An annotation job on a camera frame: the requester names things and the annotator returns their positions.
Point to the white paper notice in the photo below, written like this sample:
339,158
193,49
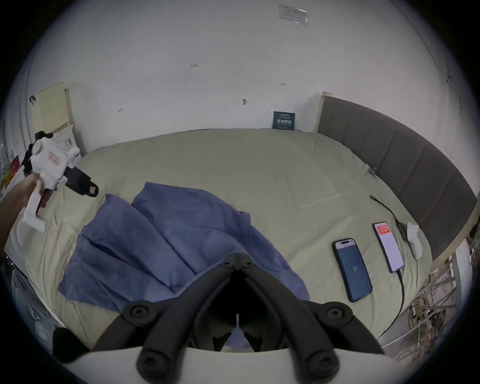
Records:
293,13

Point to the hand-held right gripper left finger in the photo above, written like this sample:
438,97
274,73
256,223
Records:
176,326

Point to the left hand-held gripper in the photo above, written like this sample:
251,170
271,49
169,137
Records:
48,161

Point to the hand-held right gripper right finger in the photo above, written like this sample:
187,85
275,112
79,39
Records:
296,326

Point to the phone with white red screen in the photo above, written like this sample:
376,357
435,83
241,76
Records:
388,247

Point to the white cabinet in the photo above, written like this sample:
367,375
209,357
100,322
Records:
64,137

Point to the small dark blue sign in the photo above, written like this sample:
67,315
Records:
284,120

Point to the pale yellow board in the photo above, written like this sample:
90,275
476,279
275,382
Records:
50,108

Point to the small white device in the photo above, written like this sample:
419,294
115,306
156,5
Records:
414,240

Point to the grey padded headboard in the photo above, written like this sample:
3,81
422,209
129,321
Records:
393,157

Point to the phone with dark blue screen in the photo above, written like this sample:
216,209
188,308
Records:
352,270

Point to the blue garment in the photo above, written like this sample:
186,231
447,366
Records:
168,240

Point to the bed with beige sheet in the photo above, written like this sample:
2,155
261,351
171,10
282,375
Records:
262,168

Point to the person's left hand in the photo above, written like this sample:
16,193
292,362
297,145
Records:
29,187

